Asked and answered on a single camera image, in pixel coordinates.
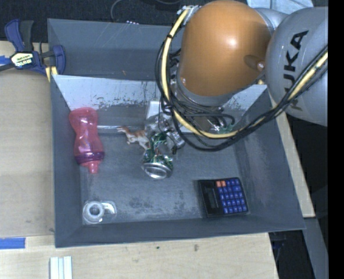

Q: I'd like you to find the black calculator with blue keys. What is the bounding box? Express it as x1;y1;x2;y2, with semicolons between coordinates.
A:
196;177;250;219

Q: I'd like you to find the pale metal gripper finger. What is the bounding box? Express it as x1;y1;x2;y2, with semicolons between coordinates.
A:
144;100;174;133
157;130;187;154

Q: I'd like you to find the grey metal bin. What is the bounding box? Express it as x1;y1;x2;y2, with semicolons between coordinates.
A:
46;18;307;248

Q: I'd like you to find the brown toy dinosaur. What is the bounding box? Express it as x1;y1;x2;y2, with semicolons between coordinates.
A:
116;126;151;151

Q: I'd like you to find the pink baby bottle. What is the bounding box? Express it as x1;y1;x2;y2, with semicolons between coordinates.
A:
68;106;106;174

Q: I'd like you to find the green crushed drink can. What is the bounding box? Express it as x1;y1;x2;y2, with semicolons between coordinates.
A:
141;132;174;180

